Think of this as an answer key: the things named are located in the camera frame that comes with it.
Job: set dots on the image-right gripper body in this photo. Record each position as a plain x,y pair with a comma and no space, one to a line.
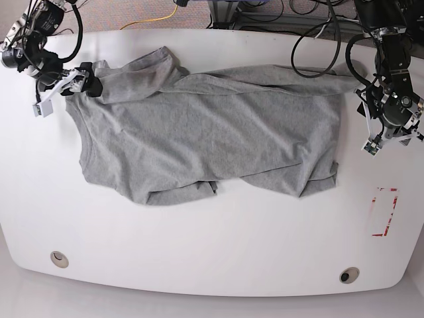
392,113

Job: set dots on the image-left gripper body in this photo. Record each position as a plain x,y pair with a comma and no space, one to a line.
67,82

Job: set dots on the grey t-shirt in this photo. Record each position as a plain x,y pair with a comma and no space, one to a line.
159,135

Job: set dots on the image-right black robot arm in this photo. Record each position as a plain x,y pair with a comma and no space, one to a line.
392,68

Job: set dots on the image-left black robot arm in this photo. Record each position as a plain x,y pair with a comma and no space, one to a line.
23,50

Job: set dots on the red tape rectangle marking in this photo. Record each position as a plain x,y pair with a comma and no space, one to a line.
382,211

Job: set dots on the right table grommet hole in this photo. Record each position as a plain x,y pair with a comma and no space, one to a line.
349,275

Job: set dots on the table grommet hole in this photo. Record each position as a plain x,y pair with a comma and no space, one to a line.
59,259
349,275

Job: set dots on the left table grommet hole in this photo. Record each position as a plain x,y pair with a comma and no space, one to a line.
59,259

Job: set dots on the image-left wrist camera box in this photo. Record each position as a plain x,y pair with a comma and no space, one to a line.
43,109

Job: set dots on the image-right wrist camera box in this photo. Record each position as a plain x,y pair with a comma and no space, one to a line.
371,147

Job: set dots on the aluminium frame stand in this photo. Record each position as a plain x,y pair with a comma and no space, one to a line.
258,20

